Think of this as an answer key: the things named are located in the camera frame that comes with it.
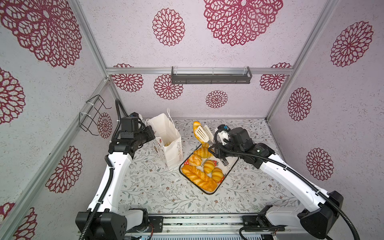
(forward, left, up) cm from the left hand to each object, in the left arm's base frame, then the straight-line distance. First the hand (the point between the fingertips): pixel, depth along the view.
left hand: (153, 134), depth 77 cm
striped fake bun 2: (-12, -34, -24) cm, 44 cm away
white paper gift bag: (+13, -3, -21) cm, 26 cm away
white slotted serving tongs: (-3, -26, +3) cm, 26 cm away
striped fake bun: (-7, -30, -23) cm, 38 cm away
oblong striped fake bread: (+4, -22, +2) cm, 23 cm away
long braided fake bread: (-15, -24, -23) cm, 36 cm away
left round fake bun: (-3, -22, -23) cm, 31 cm away
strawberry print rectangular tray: (-8, -41, -26) cm, 49 cm away
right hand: (-8, -29, -1) cm, 30 cm away
